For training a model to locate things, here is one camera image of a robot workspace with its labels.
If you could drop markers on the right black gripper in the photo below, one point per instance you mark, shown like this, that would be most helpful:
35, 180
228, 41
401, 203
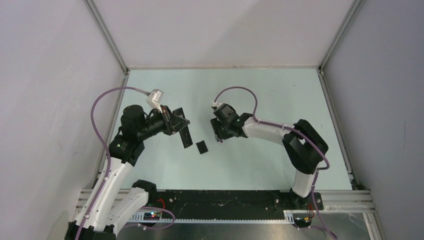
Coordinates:
219, 135

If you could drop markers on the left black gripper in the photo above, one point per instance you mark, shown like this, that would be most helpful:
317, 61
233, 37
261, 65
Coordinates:
169, 127

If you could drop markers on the black remote control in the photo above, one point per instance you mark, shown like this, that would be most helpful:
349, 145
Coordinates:
186, 137

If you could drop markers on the black battery cover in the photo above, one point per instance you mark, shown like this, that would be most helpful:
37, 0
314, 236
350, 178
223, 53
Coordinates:
202, 147

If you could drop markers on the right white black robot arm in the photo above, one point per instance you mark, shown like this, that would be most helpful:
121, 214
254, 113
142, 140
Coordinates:
304, 146

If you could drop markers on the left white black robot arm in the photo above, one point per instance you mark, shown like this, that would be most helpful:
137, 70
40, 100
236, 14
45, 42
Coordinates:
99, 218

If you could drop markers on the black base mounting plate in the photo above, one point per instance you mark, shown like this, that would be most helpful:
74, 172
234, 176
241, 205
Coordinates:
233, 205

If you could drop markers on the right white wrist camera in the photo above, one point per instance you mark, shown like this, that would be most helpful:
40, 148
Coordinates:
216, 105

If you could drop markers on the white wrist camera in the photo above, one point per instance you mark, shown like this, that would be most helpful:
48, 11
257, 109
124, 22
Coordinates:
216, 105
154, 98

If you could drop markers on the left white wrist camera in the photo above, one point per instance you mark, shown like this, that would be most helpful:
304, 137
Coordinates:
154, 98

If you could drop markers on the aluminium frame rail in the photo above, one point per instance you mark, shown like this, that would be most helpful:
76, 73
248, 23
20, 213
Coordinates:
334, 201

